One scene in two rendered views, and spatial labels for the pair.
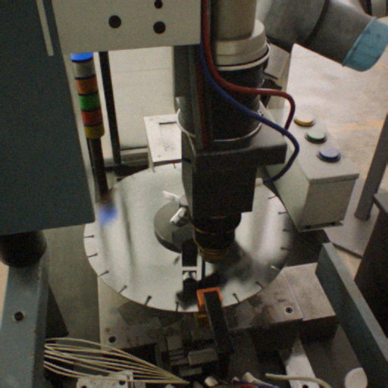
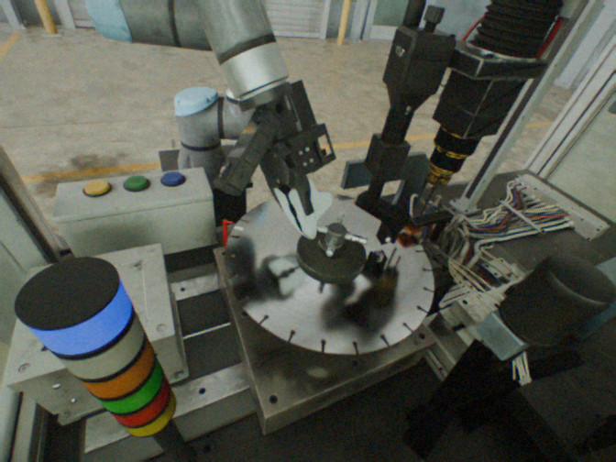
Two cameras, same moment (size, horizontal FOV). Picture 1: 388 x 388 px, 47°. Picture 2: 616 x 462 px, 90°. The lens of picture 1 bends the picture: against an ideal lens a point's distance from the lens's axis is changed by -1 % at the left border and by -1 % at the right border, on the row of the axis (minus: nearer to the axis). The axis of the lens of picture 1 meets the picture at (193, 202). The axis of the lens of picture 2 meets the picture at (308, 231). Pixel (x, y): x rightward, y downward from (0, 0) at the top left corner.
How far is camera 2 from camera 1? 0.76 m
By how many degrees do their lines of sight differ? 75
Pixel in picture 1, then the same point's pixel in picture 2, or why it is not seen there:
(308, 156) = (173, 192)
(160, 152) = (150, 328)
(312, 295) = not seen: hidden behind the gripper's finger
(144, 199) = (304, 297)
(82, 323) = (370, 419)
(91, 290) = (328, 427)
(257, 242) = (334, 209)
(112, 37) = not seen: outside the picture
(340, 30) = not seen: hidden behind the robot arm
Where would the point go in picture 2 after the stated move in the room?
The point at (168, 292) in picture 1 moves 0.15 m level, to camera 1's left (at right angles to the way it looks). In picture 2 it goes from (412, 258) to (464, 343)
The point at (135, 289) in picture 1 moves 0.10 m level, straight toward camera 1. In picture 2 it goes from (423, 280) to (467, 264)
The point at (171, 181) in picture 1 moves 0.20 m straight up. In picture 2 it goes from (264, 275) to (270, 150)
